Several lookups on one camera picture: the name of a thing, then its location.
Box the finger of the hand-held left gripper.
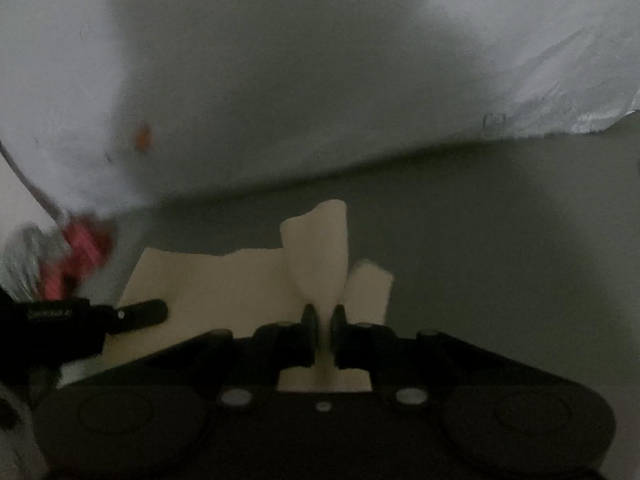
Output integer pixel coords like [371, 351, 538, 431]
[103, 299, 169, 335]

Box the red cloth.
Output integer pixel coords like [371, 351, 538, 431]
[39, 212, 117, 302]

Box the cream long-sleeve sweater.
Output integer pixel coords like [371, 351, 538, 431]
[102, 199, 396, 394]

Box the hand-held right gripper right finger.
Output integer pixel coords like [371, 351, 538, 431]
[330, 304, 472, 408]

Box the white blanket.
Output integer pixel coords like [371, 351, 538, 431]
[0, 0, 640, 223]

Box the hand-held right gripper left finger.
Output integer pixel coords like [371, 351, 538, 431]
[189, 304, 322, 409]

